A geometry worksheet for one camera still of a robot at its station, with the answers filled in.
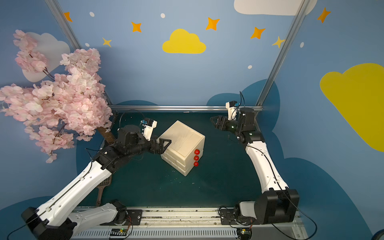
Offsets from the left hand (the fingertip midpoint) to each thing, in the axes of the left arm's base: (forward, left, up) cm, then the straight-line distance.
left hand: (164, 136), depth 71 cm
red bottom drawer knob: (-2, -16, -25) cm, 30 cm away
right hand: (+11, -27, +1) cm, 29 cm away
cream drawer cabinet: (-4, -10, -8) cm, 13 cm away
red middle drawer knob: (-2, -16, -18) cm, 24 cm away
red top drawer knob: (-2, -16, -11) cm, 20 cm away
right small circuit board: (-36, -42, -32) cm, 63 cm away
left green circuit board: (-37, +22, -32) cm, 53 cm away
